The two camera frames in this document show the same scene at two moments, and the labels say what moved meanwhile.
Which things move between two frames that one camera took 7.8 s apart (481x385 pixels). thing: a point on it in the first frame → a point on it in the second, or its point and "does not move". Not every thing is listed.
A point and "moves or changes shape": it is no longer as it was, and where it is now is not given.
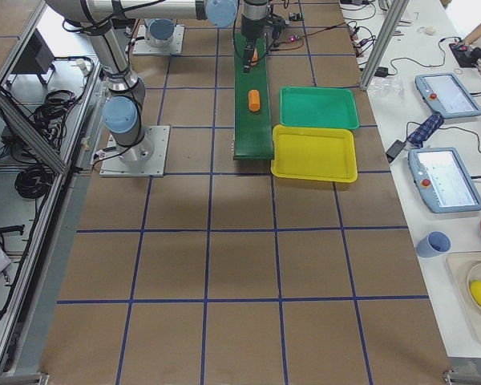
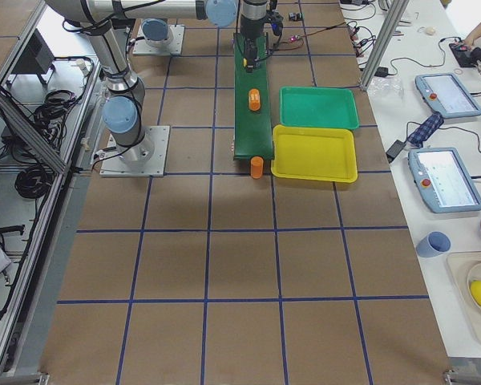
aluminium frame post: x=390 y=24 does not move
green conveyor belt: x=252 y=130 does not move
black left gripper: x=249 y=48 does not move
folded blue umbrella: x=423 y=132 does not move
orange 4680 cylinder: x=255 y=58 moves or changes shape
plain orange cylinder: x=254 y=103 → x=256 y=167
